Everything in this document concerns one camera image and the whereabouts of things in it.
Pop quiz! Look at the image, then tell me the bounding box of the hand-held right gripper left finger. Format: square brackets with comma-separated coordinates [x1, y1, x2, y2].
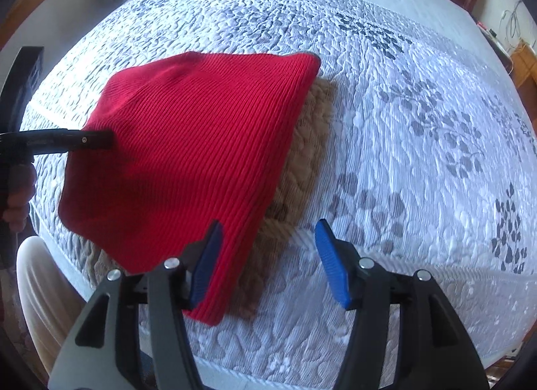
[47, 220, 224, 390]

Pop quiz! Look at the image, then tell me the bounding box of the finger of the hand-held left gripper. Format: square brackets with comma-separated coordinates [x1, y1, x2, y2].
[25, 130, 115, 155]

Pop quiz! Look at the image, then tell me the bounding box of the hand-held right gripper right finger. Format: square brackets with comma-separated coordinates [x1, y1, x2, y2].
[314, 219, 489, 390]

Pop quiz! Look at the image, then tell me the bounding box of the wooden nightstand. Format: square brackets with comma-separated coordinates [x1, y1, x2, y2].
[509, 41, 537, 107]

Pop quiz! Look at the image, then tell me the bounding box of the person's left hand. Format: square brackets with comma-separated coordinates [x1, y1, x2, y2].
[2, 162, 38, 235]

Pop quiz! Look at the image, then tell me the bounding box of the wooden window frame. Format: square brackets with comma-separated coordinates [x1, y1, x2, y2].
[0, 0, 96, 52]

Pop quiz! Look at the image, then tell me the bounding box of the person's leg in beige pants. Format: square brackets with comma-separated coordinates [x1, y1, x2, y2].
[16, 236, 90, 376]

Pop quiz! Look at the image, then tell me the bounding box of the red ribbed knit sweater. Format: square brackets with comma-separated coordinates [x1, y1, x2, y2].
[58, 51, 322, 327]

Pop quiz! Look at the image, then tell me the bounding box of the grey leaf print quilt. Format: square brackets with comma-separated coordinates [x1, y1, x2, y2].
[19, 0, 537, 390]

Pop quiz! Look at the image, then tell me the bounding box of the tan cable knit sweater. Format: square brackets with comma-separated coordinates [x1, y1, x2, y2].
[90, 77, 336, 319]

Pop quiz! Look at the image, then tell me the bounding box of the white cable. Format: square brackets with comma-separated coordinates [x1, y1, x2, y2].
[498, 0, 526, 57]

